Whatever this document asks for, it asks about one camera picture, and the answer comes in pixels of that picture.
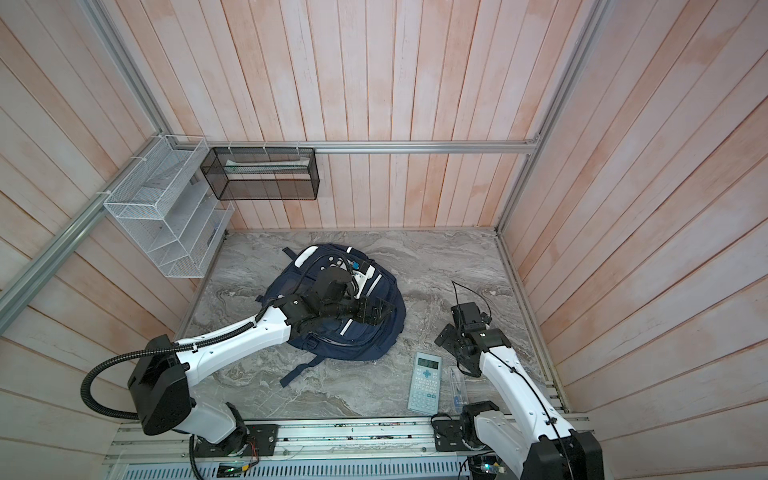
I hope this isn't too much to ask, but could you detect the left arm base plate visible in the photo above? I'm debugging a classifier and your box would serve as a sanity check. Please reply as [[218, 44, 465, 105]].
[[193, 424, 279, 458]]

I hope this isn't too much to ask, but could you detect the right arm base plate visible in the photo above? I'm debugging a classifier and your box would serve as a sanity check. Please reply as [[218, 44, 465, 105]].
[[430, 417, 471, 453]]

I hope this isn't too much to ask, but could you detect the navy blue student backpack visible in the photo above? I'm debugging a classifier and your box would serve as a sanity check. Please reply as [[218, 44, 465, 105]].
[[256, 243, 406, 387]]

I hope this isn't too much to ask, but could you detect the clear plastic ruler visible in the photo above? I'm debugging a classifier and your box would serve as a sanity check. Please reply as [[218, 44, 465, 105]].
[[449, 366, 468, 413]]

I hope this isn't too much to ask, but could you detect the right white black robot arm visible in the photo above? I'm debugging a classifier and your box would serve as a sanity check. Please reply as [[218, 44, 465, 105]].
[[435, 302, 605, 479]]

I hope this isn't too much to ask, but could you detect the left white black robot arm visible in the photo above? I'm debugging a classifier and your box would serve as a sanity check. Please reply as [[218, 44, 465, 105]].
[[128, 267, 406, 452]]

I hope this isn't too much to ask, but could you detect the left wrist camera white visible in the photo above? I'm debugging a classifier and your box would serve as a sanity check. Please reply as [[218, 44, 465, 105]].
[[349, 260, 375, 290]]

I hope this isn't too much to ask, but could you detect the white wire mesh shelf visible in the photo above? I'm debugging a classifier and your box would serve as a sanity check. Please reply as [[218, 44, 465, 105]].
[[104, 135, 234, 279]]

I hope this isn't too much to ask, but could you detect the light blue calculator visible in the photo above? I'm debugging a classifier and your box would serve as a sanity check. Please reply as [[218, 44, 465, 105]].
[[408, 352, 442, 416]]

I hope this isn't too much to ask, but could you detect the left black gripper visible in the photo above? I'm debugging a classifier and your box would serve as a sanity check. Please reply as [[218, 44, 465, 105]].
[[322, 291, 395, 326]]

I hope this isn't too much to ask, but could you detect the aluminium front rail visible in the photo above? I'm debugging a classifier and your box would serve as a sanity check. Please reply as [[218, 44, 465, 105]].
[[104, 411, 592, 479]]

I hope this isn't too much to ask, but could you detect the black mesh wall basket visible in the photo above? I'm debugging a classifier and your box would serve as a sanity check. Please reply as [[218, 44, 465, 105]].
[[201, 146, 320, 201]]

